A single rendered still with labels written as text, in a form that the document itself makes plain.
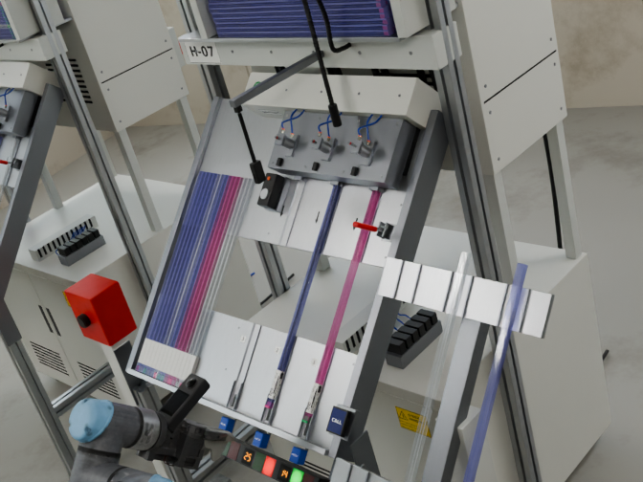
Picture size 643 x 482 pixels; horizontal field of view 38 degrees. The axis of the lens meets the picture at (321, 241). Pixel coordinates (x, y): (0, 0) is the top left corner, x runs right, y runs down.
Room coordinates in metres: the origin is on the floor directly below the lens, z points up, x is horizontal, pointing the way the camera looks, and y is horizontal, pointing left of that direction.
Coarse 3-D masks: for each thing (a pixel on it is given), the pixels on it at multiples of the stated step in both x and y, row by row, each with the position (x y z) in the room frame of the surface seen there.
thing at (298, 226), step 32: (224, 128) 2.19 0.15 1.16; (256, 128) 2.11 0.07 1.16; (224, 160) 2.13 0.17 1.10; (256, 192) 1.99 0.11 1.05; (288, 192) 1.92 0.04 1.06; (320, 192) 1.85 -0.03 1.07; (352, 192) 1.78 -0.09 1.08; (384, 192) 1.73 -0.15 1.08; (256, 224) 1.93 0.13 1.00; (288, 224) 1.86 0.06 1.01; (320, 224) 1.80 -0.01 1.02; (384, 256) 1.63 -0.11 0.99
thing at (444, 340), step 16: (464, 256) 1.34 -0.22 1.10; (464, 272) 1.33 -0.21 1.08; (448, 320) 1.30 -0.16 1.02; (448, 336) 1.29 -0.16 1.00; (432, 368) 1.27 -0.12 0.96; (432, 384) 1.25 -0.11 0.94; (432, 400) 1.24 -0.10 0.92; (416, 432) 1.23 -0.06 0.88; (416, 448) 1.21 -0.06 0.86; (416, 464) 1.20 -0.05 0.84
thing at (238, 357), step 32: (224, 320) 1.83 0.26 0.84; (224, 352) 1.77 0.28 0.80; (256, 352) 1.71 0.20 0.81; (320, 352) 1.60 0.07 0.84; (224, 384) 1.72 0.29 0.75; (256, 384) 1.66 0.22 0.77; (288, 384) 1.60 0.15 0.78; (256, 416) 1.61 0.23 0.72; (288, 416) 1.55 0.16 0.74; (320, 416) 1.50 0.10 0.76
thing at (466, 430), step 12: (468, 420) 1.26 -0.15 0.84; (468, 432) 1.25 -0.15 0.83; (468, 444) 1.25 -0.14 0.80; (468, 456) 1.24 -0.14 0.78; (480, 456) 1.26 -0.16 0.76; (456, 468) 1.27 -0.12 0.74; (480, 468) 1.26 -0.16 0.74; (492, 468) 1.27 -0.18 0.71; (456, 480) 1.27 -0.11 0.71; (480, 480) 1.25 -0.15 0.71; (492, 480) 1.27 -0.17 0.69
